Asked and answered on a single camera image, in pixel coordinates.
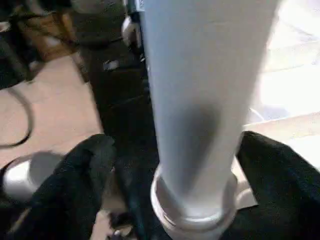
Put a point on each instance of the white plastic table leg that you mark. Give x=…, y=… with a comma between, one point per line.
x=200, y=75

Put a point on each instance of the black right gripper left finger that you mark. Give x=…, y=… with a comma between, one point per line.
x=60, y=195

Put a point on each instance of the black work mat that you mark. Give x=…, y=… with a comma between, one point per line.
x=125, y=115

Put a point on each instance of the white plastic table top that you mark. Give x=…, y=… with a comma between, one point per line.
x=290, y=90

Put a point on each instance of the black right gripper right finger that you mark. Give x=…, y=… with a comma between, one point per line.
x=285, y=185

